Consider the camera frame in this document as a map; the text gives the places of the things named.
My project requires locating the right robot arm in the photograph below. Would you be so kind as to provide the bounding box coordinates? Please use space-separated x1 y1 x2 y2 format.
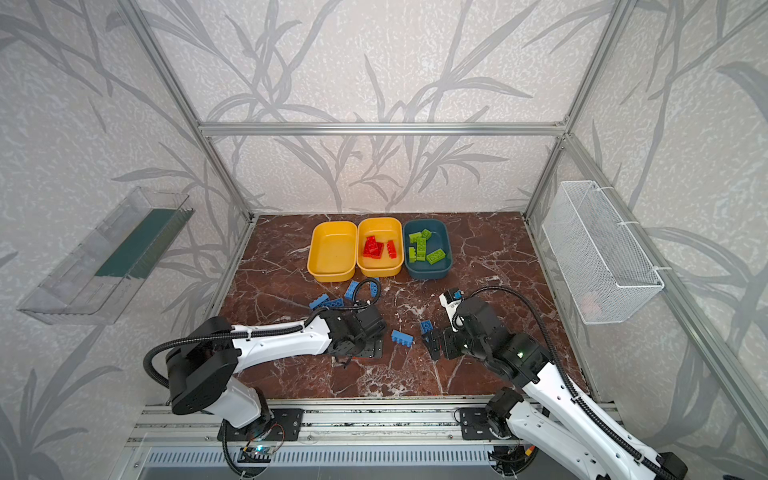
439 289 688 479

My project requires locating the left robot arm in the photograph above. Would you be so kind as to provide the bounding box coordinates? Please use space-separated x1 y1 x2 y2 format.
144 305 386 429

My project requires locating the light blue brick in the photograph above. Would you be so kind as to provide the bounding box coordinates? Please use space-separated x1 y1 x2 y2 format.
391 330 414 348

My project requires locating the yellow plastic bin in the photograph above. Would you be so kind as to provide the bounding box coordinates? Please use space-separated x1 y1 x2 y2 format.
307 221 358 283
356 217 405 278

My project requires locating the red brick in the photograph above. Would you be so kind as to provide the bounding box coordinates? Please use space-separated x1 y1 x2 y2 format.
363 236 378 258
386 240 398 259

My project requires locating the blue brick studs up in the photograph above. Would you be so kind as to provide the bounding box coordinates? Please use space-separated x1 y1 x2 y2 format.
344 280 359 303

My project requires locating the black corrugated cable right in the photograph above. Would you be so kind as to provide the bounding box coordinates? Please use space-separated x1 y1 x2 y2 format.
452 285 679 480

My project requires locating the red brick underside up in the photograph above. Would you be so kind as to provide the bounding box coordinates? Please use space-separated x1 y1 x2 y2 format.
369 242 384 259

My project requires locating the blue brick underside up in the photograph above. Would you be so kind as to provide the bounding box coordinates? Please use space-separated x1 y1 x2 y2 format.
323 299 345 309

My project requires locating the white wire mesh basket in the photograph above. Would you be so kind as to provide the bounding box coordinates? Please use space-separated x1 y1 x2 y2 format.
542 180 665 325

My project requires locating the green brick underside up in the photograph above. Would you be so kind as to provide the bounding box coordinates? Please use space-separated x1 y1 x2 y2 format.
416 237 427 261

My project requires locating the left yellow plastic bin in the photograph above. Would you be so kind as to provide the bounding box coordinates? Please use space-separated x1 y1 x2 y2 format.
307 221 358 283

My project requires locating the clear plastic wall tray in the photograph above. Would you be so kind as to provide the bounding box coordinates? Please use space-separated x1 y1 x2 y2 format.
18 187 194 325

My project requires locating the middle yellow plastic bin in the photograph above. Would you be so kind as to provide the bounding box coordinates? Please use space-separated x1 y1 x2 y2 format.
356 217 405 278

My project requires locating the green circuit board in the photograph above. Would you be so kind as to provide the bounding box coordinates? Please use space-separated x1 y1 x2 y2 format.
237 444 279 464

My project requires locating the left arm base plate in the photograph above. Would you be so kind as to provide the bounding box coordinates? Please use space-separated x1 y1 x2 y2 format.
217 408 304 442

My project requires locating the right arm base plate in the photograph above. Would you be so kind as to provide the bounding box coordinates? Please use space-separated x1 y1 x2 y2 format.
453 407 529 445

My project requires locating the green brick bottom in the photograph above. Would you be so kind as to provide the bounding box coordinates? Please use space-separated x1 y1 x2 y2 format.
426 248 446 265

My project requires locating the teal plastic bin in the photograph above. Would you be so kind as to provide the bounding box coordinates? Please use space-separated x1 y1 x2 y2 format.
403 218 453 280

